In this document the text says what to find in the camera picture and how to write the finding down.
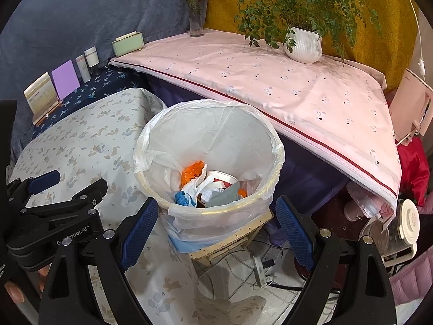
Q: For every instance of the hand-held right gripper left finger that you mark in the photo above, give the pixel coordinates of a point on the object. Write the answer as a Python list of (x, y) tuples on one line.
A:
[(138, 240)]

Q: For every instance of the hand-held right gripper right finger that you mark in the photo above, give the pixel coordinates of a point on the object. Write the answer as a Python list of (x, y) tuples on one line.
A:
[(294, 233)]

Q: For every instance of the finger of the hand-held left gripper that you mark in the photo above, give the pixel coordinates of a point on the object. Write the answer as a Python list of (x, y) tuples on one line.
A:
[(44, 180), (77, 203)]

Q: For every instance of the beige waste bin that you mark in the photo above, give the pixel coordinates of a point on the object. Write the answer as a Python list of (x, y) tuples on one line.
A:
[(220, 210)]

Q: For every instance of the white tissue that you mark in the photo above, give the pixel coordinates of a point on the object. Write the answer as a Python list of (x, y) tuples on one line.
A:
[(203, 185)]

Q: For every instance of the red and white paper cup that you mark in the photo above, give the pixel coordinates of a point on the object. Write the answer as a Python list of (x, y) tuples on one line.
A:
[(223, 177)]

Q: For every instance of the trash bin with plastic liner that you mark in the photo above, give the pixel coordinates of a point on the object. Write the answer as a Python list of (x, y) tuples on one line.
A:
[(209, 132)]

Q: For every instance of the person's left hand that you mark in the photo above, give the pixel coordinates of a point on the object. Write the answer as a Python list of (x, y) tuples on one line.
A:
[(15, 293)]

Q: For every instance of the dark red cloth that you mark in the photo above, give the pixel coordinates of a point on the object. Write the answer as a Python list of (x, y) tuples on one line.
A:
[(328, 216)]

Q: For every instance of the blue plastic bag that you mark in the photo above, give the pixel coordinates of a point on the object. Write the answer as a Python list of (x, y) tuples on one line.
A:
[(177, 242)]

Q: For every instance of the black power adapter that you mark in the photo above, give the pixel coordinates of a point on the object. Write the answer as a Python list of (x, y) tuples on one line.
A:
[(269, 263)]

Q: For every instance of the white power strip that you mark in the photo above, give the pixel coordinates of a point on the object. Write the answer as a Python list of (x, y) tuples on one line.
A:
[(259, 270)]

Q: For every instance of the grey floral cloth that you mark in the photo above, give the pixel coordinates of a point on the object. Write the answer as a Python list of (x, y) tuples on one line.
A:
[(84, 149)]

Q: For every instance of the blue wrapper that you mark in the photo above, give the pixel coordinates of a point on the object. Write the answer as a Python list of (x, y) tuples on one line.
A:
[(182, 199)]

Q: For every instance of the pink cup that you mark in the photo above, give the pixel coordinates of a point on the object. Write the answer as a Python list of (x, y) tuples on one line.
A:
[(353, 213)]

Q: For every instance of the wooden stool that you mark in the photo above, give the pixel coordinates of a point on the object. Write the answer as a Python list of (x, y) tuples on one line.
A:
[(230, 243)]

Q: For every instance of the grey paper scrap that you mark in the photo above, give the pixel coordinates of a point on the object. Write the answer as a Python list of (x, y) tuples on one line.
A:
[(223, 196)]

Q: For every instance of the crumpled clear plastic bag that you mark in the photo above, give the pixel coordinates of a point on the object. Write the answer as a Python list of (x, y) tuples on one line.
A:
[(368, 199)]

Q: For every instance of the beige calendar on wooden stand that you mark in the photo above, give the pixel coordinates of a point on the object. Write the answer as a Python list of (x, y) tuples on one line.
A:
[(40, 94)]

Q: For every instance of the orange plastic scrap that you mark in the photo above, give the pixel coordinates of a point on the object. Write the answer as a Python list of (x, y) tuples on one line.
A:
[(191, 172)]

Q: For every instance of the purple card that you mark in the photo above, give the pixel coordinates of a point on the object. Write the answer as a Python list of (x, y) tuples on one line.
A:
[(66, 79)]

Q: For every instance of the navy floral cloth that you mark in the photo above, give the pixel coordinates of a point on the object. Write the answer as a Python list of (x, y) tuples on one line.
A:
[(98, 84)]

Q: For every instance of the white blender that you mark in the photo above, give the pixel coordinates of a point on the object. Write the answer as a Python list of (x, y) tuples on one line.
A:
[(407, 220)]

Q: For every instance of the white bottle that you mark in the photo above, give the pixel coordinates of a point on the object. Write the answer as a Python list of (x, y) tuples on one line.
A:
[(82, 67)]

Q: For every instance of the pink padded jacket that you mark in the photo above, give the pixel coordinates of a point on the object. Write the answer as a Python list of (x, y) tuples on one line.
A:
[(412, 284)]

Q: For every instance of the white jar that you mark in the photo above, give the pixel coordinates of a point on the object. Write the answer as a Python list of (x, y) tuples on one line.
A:
[(91, 57)]

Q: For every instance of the pink printed tablecloth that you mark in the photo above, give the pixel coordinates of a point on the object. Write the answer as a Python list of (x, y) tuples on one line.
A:
[(270, 84)]

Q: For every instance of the green tissue box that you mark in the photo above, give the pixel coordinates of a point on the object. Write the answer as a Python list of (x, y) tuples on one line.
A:
[(127, 45)]

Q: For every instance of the blue hanging blanket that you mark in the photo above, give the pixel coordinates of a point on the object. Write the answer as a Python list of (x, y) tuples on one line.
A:
[(84, 17)]

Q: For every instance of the pink electric kettle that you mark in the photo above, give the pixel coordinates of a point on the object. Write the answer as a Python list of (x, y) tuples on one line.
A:
[(411, 101)]

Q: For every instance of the green plant in white pot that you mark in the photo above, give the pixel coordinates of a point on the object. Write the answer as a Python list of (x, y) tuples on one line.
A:
[(304, 45)]

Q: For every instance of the glass vase with pink flowers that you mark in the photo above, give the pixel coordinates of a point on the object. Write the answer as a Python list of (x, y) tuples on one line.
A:
[(196, 27)]

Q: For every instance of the yellow patterned cloth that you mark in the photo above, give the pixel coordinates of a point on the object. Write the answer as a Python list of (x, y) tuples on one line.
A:
[(382, 17)]

